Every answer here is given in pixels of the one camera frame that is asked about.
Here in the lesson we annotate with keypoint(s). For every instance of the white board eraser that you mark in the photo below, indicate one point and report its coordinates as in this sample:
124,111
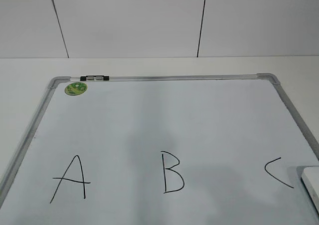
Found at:
310,178

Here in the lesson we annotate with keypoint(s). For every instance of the white board with aluminium frame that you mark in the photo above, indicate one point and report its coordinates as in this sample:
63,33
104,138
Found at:
173,150

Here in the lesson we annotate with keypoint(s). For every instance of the green round magnet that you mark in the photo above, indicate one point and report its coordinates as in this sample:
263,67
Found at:
76,88

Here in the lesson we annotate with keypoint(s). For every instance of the black and clear marker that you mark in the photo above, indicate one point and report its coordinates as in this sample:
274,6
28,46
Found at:
94,78

